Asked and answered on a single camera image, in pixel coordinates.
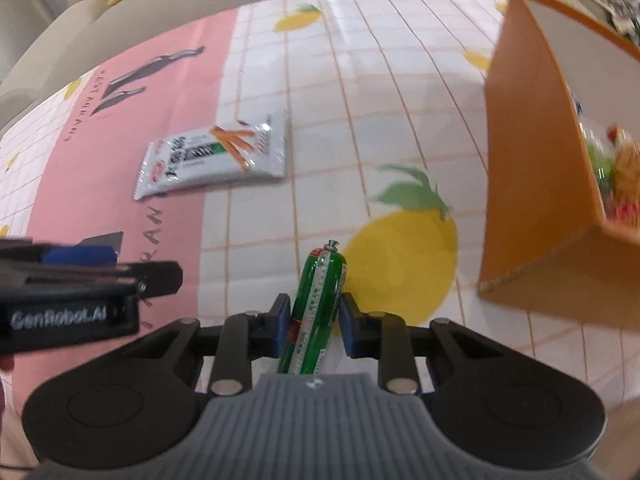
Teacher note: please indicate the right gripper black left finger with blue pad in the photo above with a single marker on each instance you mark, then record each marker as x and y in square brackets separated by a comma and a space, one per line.
[242, 339]

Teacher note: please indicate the green sausage stick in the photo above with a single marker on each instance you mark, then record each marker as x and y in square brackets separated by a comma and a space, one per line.
[314, 311]

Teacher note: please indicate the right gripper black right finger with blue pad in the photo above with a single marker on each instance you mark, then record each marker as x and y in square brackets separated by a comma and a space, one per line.
[387, 339]

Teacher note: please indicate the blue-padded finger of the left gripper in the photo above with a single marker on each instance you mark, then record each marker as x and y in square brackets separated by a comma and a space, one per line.
[19, 252]

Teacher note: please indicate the pink white patterned tablecloth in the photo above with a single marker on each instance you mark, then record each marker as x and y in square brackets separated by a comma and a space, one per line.
[372, 88]

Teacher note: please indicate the white carrot snack packet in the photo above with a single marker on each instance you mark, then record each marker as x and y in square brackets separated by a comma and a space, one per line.
[254, 150]

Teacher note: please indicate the orange storage box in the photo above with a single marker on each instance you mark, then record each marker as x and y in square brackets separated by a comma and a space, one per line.
[549, 246]

